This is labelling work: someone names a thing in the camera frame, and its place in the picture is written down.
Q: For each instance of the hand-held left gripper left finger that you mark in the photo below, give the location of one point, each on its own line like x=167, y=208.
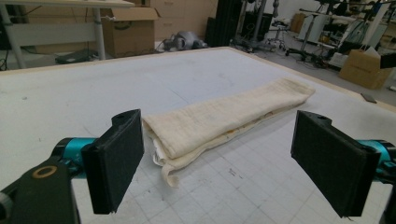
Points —
x=115, y=161

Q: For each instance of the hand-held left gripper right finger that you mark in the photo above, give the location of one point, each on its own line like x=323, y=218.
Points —
x=333, y=161

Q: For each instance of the cream towel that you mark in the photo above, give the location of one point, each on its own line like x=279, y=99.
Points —
x=218, y=124

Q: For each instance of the small dark flat object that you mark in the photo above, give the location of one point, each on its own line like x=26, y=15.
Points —
x=369, y=98

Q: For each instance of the cardboard box with white paper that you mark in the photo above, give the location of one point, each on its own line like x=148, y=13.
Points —
x=362, y=70

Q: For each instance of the dark flat case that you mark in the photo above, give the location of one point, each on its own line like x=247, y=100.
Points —
x=76, y=56

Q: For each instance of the black box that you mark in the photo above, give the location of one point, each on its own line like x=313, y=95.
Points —
x=388, y=60

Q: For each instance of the open cardboard box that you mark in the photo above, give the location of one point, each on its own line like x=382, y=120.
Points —
x=130, y=34

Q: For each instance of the black wheeled stool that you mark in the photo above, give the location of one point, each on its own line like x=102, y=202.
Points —
x=278, y=34

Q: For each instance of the grey device on floor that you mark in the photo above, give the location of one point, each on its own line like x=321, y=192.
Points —
x=185, y=39

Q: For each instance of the white desk with metal legs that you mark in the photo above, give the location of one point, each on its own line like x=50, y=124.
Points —
x=53, y=34

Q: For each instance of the small cardboard box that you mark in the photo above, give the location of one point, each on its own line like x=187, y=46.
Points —
x=298, y=22

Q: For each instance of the metal stand with wheeled base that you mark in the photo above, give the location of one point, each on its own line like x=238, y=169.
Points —
x=256, y=28

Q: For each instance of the black cabinet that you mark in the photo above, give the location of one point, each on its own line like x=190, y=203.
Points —
x=224, y=21

